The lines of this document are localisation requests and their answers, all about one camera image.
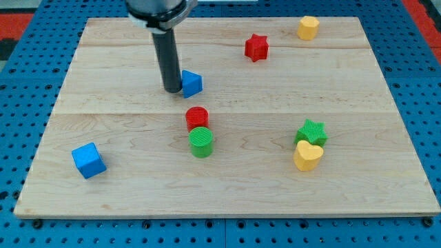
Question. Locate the yellow hexagon block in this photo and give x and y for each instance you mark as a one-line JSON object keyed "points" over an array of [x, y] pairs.
{"points": [[308, 28]]}

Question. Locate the wooden board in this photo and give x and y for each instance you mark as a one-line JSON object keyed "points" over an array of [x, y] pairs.
{"points": [[113, 96]]}

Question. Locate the blue cube block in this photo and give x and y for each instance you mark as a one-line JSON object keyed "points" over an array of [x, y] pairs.
{"points": [[88, 160]]}

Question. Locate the blue triangle block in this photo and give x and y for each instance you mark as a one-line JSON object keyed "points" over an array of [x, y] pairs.
{"points": [[192, 83]]}

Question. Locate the green cylinder block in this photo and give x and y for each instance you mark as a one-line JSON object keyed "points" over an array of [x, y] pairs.
{"points": [[201, 142]]}

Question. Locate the red cylinder block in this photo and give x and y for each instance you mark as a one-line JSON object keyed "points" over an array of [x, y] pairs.
{"points": [[196, 117]]}

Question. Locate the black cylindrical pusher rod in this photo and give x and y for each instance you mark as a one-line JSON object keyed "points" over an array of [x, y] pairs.
{"points": [[166, 53]]}

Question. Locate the red star block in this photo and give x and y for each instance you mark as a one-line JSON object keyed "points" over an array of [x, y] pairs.
{"points": [[257, 47]]}

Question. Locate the green star block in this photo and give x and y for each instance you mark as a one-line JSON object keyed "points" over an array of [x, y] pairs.
{"points": [[312, 132]]}

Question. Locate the yellow heart block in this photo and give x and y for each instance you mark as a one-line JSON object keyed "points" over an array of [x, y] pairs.
{"points": [[307, 156]]}

